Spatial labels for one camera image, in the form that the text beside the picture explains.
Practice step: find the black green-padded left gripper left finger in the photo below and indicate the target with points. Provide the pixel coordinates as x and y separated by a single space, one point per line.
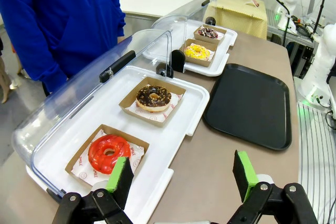
120 179

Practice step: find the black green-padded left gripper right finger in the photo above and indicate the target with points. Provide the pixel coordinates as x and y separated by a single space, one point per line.
244 174

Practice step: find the cardboard tray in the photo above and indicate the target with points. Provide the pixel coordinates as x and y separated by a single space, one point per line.
199 42
131 95
126 137
207 41

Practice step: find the yellow sprinkled donut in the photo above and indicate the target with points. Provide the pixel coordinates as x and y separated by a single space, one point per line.
193 51

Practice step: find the person's right forearm blue sleeve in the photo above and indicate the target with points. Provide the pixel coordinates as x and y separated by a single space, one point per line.
50 74

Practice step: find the red glazed donut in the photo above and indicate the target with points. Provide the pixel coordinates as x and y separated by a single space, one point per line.
99 153

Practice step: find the printed paper under red donut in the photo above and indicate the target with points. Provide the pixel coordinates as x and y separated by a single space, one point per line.
81 174

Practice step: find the cardboard tray under red donut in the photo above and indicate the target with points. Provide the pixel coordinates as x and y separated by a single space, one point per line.
126 137

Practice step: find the black plastic serving tray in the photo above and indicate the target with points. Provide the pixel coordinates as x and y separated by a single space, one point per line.
249 106

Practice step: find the dark donut with coloured sprinkles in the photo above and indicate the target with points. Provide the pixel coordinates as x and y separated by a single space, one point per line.
211 33

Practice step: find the printed paper under chocolate donut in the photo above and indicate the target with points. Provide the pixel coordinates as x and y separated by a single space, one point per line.
165 115

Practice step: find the cardboard tray under dark donut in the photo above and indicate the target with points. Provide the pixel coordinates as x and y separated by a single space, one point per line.
207 41

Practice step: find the cardboard tray under chocolate donut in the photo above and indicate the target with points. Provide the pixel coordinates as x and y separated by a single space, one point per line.
131 95

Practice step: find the chocolate donut with nut crumbs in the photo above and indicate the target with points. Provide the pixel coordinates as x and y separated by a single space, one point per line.
147 96

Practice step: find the large white display case base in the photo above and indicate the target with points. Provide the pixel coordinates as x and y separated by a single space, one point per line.
105 111

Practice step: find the white striped mat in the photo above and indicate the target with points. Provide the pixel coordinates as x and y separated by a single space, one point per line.
315 155

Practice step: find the small white display case base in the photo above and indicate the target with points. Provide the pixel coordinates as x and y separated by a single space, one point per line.
223 51

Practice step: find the large clear display case lid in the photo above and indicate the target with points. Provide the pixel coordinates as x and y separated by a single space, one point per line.
65 98

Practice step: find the small clear display case lid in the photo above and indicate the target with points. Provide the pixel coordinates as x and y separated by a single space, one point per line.
168 32

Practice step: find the white background table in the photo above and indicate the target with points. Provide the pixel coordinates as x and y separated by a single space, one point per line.
147 3

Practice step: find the bystander's bare leg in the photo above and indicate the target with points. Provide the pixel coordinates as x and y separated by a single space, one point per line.
4 77

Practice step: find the person's blue hoodie torso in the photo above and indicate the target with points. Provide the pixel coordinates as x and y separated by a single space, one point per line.
65 11

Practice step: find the aluminium frame bench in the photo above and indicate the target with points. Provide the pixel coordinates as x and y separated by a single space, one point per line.
296 39

